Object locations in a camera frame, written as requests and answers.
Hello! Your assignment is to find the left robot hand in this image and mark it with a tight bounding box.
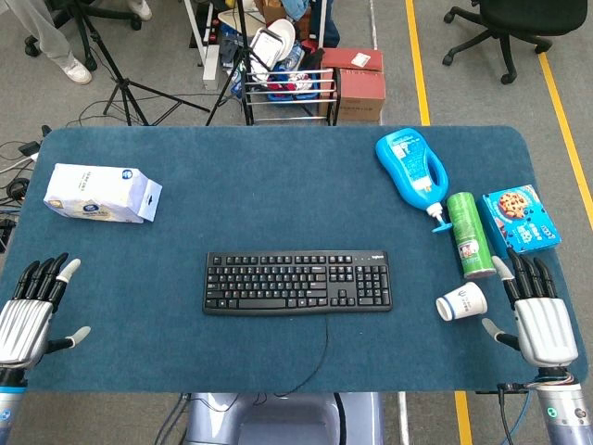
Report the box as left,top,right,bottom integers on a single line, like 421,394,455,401
0,252,92,370

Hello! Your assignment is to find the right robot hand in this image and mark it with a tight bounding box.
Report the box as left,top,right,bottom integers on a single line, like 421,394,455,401
481,248,580,370

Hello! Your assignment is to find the black keyboard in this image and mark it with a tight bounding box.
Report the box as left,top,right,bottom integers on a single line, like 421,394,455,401
202,250,394,317

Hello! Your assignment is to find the white paper cup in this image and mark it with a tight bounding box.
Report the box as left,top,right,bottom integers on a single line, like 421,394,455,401
435,281,488,322

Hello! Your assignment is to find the blue cookie box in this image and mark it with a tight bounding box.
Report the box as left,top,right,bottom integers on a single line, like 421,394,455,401
476,184,563,255

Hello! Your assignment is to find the green cylindrical can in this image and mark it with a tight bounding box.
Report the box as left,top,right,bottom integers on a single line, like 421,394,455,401
446,192,498,280

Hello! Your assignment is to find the white tissue pack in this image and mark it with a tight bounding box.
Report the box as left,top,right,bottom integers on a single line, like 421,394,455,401
43,162,164,225

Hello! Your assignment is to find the blue detergent bottle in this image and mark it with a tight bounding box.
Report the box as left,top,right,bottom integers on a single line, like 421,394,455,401
374,128,458,235

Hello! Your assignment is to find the black tripod stand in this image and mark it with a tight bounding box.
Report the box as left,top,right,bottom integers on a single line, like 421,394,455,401
205,0,260,127
69,0,212,127

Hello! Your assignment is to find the grey robot torso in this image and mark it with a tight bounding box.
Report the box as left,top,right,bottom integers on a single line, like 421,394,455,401
183,392,385,445

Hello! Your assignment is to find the person in grey trousers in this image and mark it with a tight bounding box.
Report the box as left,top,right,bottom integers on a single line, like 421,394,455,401
28,0,153,85

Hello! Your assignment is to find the blue felt table mat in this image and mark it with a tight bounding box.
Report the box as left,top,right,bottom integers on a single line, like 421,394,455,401
0,124,589,395

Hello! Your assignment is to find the brown cardboard box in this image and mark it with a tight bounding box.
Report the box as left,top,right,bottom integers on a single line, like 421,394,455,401
318,68,387,124

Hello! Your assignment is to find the black mesh office chair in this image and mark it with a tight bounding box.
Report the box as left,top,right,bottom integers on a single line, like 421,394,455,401
442,0,589,85

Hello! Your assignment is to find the black chair with wheels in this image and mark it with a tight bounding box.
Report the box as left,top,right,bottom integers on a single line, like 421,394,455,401
23,0,143,71

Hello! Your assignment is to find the flat red box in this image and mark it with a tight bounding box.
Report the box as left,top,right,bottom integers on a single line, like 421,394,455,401
321,47,385,73

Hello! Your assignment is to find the blue plastic basket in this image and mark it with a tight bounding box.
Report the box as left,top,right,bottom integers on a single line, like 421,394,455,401
266,68,322,104

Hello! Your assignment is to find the light blue cloth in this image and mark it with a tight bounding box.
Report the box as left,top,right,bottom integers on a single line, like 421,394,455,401
277,0,310,22

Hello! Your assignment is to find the black keyboard cable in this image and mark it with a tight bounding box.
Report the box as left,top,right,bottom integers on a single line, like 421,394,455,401
272,314,331,399

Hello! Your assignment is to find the metal wire rack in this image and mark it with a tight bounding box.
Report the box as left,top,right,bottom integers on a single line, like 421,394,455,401
238,62,342,127

